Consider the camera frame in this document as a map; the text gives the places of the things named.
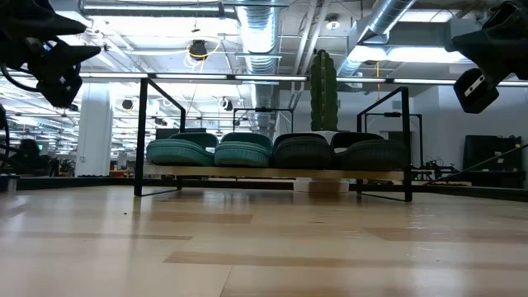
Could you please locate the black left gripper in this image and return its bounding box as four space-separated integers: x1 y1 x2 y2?
0 0 102 79

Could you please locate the black slide sandal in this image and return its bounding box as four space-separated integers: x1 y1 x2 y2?
331 131 410 172
271 132 333 170

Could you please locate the green slide sandal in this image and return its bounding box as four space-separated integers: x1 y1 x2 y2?
145 131 219 167
214 131 274 168

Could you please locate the white building column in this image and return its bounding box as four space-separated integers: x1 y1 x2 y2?
74 82 114 177

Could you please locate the black metal rack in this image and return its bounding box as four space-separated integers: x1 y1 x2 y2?
362 111 424 168

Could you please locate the person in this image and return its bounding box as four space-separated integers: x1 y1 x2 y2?
11 138 51 177

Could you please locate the linear ceiling light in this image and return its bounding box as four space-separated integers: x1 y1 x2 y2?
336 76 528 87
78 73 309 83

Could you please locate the black ceiling device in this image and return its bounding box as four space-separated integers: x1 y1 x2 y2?
187 39 224 63

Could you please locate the green cactus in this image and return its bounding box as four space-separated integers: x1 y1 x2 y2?
309 49 340 133

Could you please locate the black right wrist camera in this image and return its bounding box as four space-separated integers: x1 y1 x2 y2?
452 67 501 115

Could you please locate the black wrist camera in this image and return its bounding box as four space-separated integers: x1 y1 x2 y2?
35 73 83 109
452 67 501 115

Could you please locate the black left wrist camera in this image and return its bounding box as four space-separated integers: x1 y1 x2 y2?
35 73 83 109

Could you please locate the black wall screen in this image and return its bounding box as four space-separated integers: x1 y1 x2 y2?
461 134 524 173

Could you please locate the silver ribbed air duct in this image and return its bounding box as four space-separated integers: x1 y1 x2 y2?
235 0 282 139
336 0 417 79

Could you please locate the black metal table frame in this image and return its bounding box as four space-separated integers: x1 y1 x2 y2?
0 142 528 203

